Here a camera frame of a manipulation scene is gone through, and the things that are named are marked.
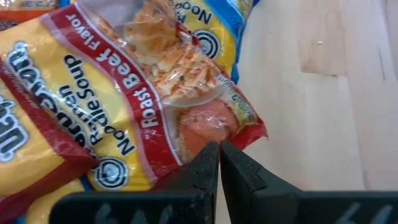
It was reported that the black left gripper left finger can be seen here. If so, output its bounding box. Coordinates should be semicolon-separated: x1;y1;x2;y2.
49;140;220;224

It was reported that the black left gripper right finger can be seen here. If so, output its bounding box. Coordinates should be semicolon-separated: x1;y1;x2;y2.
219;140;398;224

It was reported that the red roast beef ramen pack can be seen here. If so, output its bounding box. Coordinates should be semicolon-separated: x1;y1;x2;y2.
0;58;100;224
0;0;269;192

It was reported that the orange ramen noodle pack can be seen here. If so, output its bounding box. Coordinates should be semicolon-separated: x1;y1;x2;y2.
0;0;71;31

